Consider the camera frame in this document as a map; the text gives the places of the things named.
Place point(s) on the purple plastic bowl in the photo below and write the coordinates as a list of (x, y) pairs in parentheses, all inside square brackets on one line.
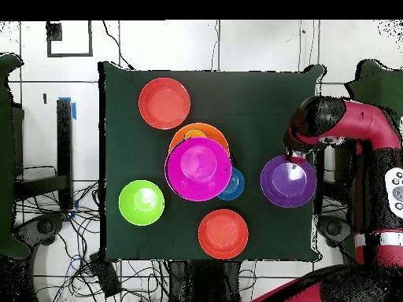
[(288, 185)]

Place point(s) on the orange plastic bowl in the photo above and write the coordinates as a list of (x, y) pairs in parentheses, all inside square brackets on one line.
[(214, 132)]

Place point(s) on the pink plastic bowl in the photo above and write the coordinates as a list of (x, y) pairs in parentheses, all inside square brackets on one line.
[(198, 170)]

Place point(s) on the red plastic bowl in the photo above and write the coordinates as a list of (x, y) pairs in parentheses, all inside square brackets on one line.
[(164, 103), (223, 234)]

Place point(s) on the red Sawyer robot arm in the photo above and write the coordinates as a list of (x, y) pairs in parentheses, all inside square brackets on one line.
[(368, 119)]

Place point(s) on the blue plastic bowl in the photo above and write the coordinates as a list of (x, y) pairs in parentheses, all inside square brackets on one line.
[(236, 187)]

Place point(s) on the black rounded floor machine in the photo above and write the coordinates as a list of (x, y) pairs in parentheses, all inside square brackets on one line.
[(332, 228), (44, 226)]

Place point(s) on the neighbouring green cloth table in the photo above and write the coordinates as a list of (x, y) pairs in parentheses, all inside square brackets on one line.
[(377, 85), (6, 157)]

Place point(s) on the green plastic bowl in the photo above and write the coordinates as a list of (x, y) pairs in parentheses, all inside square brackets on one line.
[(141, 203)]

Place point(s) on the dark green table cloth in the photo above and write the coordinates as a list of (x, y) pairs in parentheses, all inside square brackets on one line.
[(135, 125)]

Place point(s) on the black power adapter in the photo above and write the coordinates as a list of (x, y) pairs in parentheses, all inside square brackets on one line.
[(105, 273)]

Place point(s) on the blue tape strip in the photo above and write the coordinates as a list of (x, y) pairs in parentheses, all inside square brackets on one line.
[(74, 110)]

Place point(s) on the black metal stand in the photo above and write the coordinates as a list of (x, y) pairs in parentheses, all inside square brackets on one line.
[(64, 141)]

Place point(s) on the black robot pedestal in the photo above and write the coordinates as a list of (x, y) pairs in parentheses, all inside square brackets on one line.
[(204, 280)]

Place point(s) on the black square floor frame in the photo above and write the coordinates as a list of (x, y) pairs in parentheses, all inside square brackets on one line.
[(69, 55)]

